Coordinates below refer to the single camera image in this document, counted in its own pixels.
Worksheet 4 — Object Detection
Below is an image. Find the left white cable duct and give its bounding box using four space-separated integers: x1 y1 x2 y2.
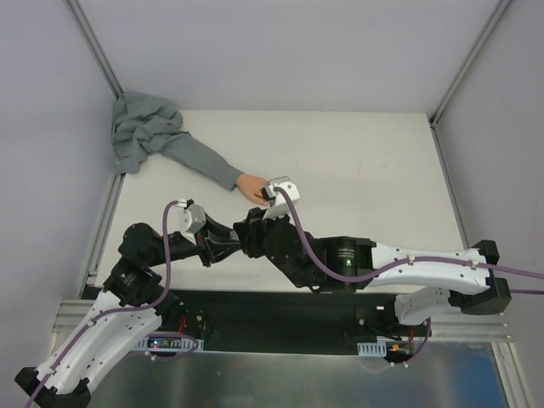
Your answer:
133 337 203 353

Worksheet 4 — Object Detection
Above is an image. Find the aluminium frame post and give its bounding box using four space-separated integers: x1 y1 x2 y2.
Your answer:
64 0 123 99
428 0 515 129

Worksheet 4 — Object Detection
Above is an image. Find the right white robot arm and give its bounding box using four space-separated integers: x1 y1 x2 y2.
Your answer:
233 208 512 336

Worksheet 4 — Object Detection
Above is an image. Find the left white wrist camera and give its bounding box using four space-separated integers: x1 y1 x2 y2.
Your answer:
175 199 206 245

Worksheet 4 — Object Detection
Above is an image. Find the purple cable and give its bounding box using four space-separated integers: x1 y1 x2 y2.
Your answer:
271 185 544 295
20 199 188 408

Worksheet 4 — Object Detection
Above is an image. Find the left aluminium frame post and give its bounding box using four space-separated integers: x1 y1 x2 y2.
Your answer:
64 0 123 99

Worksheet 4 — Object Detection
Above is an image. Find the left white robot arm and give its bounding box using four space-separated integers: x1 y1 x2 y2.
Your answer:
15 205 242 407

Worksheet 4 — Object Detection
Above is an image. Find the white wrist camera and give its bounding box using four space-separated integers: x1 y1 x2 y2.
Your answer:
175 199 206 245
261 176 300 219

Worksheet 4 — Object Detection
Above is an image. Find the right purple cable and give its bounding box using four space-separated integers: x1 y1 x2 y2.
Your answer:
271 185 544 295

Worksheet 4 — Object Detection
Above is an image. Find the right aluminium frame post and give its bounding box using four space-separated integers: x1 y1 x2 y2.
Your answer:
428 0 515 129

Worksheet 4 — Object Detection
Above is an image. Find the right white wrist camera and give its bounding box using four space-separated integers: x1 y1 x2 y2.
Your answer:
261 176 300 219

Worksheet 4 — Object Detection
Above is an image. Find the grey shirt with sleeve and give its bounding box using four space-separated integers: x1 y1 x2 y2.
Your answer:
110 93 242 190

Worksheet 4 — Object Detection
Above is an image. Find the mannequin hand with nails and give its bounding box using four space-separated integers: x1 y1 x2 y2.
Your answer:
235 173 268 207

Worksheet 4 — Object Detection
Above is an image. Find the white cable duct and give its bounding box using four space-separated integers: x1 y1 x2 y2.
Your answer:
133 337 203 353
357 341 388 358

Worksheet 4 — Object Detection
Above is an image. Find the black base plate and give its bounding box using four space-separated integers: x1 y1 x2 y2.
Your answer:
161 290 428 355

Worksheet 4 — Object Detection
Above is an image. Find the right white cable duct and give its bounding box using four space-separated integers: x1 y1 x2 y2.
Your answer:
357 341 388 358

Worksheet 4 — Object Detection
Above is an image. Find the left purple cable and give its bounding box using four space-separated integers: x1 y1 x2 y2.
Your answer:
20 199 188 408

